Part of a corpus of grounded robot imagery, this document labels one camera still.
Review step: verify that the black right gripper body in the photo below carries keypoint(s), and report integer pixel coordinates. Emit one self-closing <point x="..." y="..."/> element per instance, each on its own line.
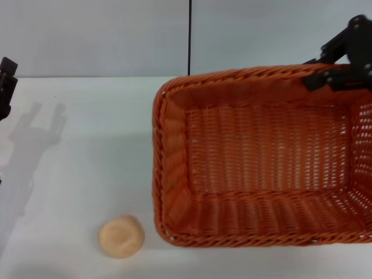
<point x="361" y="37"/>

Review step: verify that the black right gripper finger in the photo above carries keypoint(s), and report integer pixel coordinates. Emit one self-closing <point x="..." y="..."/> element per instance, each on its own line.
<point x="340" y="79"/>
<point x="334" y="48"/>

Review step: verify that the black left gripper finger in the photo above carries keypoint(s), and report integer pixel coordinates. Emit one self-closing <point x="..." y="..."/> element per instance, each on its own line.
<point x="7" y="84"/>

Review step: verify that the round beige bread bun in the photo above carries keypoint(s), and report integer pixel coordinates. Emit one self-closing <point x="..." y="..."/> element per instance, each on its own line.
<point x="121" y="236"/>

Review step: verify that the orange woven plastic basket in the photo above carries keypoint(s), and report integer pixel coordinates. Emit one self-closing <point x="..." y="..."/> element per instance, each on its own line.
<point x="261" y="151"/>

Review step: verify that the black vertical wall strip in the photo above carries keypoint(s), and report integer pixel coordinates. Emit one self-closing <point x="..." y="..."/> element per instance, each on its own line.
<point x="190" y="35"/>

